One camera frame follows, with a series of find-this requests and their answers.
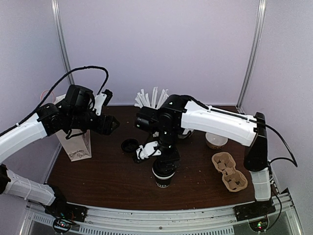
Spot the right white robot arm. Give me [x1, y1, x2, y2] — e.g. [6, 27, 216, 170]
[135, 94, 271, 216]

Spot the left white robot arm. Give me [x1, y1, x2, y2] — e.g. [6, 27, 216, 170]
[0, 85, 119, 217]

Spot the aluminium post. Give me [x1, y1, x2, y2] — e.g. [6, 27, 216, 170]
[51, 0, 71, 72]
[236, 0, 267, 113]

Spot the aluminium front rail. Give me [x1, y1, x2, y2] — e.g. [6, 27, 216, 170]
[19, 190, 301, 235]

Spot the left aluminium post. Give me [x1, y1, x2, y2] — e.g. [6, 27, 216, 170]
[51, 0, 71, 72]

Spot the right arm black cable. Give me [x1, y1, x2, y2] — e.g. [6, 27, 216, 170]
[264, 123, 299, 169]

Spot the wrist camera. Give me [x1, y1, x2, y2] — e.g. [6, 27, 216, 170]
[133, 141, 161, 163]
[93, 89, 113, 116]

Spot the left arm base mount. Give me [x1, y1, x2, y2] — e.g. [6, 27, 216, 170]
[44, 199, 88, 222]

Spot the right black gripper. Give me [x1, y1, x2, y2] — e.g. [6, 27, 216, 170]
[152, 128, 181, 174]

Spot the right aluminium post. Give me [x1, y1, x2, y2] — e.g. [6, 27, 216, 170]
[236, 0, 267, 113]

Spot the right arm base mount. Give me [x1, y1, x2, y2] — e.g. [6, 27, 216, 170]
[234, 201, 276, 221]

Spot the cardboard cup carrier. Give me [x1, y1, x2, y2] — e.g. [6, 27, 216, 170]
[212, 152, 248, 192]

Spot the single black paper cup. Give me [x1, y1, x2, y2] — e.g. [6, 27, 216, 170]
[152, 165, 176, 188]

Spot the white round bowl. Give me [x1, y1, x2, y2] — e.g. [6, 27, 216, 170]
[205, 133, 228, 150]

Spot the black lid on table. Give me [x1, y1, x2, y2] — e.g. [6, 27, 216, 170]
[121, 139, 139, 153]

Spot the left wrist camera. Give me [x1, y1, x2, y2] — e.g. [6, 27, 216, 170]
[93, 89, 113, 116]

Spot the white paper bag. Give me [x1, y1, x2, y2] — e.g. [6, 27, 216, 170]
[40, 90, 93, 163]

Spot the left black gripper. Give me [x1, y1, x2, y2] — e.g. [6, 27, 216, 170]
[68, 109, 120, 135]

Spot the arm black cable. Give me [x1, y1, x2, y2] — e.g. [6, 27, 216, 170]
[264, 123, 299, 169]
[0, 65, 110, 138]

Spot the white cup of straws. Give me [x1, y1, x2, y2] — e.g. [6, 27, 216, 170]
[134, 87, 169, 109]

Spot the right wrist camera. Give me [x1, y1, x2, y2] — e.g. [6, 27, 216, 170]
[133, 141, 161, 163]

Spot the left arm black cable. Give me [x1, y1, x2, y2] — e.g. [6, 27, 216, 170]
[0, 65, 110, 138]

